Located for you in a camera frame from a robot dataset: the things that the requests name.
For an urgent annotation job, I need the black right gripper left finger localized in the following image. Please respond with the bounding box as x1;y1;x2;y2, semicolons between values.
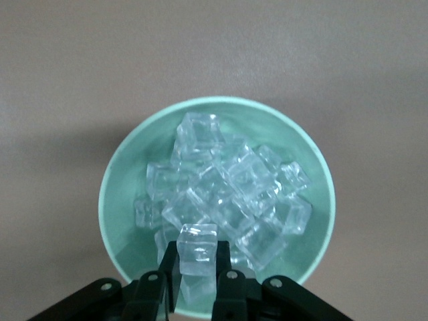
28;240;183;321

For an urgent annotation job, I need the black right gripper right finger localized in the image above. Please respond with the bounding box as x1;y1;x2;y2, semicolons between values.
212;240;352;321

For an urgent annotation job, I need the clear ice cube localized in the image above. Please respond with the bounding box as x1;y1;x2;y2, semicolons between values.
280;197;314;237
256;144;286;172
146;162;188;201
176;112;224;162
177;223;219;278
188;165;235;209
161;189;212;229
278;161;312;199
133;198;162;230
179;274;217;307
233;217;289;272
227;146;272;202

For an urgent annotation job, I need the green round bowl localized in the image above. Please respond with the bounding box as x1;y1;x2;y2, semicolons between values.
98;96;336;318

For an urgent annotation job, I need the brown table cover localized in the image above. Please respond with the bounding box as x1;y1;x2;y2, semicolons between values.
0;0;428;321

